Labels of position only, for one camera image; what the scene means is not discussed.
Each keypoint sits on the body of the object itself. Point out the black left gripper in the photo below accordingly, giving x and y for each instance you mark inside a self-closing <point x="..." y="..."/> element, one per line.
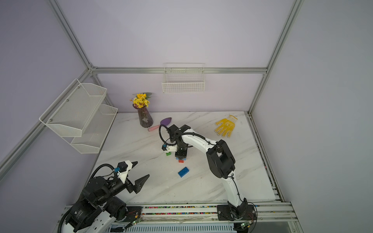
<point x="137" y="187"/>

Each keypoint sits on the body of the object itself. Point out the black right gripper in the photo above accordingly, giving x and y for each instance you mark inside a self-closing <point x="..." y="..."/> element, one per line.
<point x="183" y="155"/>

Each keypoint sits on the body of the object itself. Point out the dark blue long lego brick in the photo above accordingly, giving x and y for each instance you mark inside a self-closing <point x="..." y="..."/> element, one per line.
<point x="183" y="172"/>

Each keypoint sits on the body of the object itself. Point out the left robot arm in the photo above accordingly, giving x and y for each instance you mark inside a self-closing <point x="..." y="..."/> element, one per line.
<point x="98" y="206"/>

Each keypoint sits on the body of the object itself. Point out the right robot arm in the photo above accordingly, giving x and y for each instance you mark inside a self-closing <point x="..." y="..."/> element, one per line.
<point x="221" y="163"/>

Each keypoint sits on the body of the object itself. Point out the purple pink toy spatula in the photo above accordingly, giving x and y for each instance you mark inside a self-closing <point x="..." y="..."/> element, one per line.
<point x="165" y="122"/>

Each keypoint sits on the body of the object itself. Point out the purple ribbed glass vase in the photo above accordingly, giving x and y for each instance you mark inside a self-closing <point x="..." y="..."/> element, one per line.
<point x="145" y="118"/>

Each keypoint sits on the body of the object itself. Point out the yellow rubber glove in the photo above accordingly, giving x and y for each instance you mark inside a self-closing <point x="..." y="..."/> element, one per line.
<point x="226" y="126"/>

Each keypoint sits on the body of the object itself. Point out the yellow flower bouquet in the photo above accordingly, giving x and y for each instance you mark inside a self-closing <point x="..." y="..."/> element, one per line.
<point x="141" y="100"/>

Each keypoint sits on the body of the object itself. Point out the white mesh two-tier shelf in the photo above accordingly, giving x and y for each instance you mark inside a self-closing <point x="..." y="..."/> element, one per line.
<point x="80" y="117"/>

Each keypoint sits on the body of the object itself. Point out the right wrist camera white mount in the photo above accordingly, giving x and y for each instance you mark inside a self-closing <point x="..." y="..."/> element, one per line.
<point x="168" y="149"/>

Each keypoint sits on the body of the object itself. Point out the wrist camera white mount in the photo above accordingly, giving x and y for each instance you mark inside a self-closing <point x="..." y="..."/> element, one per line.
<point x="121" y="171"/>
<point x="168" y="149"/>

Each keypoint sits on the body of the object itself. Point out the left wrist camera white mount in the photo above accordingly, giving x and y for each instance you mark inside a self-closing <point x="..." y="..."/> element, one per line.
<point x="121" y="171"/>

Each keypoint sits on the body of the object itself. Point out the white wire wall basket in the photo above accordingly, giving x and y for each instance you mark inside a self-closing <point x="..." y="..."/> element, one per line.
<point x="183" y="78"/>

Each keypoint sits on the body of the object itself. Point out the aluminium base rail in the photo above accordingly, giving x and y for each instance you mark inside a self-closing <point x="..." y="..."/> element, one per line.
<point x="273" y="217"/>

